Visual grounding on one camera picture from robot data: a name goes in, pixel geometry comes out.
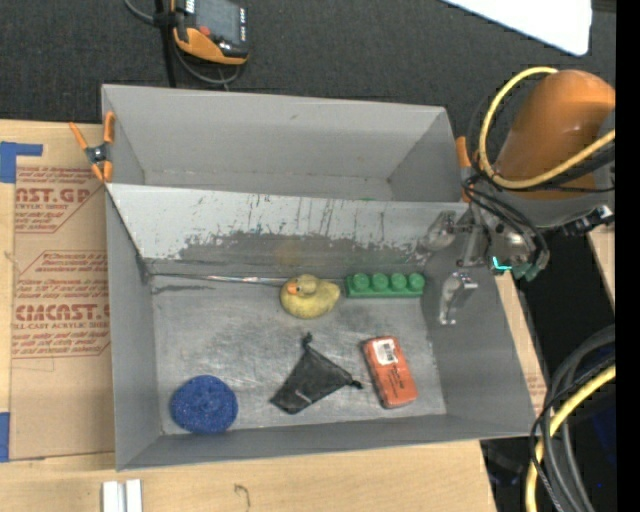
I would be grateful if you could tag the brown cardboard board, red print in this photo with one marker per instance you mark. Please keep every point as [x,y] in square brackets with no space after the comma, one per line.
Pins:
[60,280]

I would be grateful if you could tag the grey metal bin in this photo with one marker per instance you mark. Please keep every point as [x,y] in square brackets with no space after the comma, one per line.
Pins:
[280,345]

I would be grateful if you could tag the orange flat block, white label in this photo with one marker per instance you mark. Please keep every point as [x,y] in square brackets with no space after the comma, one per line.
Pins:
[390,372]

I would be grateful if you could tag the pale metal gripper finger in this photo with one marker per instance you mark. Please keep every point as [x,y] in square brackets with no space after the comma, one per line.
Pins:
[440,235]
[452,295]

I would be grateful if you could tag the green studded toy block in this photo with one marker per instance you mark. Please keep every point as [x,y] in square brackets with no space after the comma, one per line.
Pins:
[385,285]

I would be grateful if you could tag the blue round sponge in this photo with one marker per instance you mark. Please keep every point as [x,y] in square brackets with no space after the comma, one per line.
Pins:
[204,405]

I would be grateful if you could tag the black cylinder on white bracket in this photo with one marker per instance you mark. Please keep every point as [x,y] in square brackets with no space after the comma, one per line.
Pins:
[597,217]

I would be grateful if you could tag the yellow rubber duck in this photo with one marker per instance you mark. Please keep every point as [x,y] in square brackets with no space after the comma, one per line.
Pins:
[310,299]

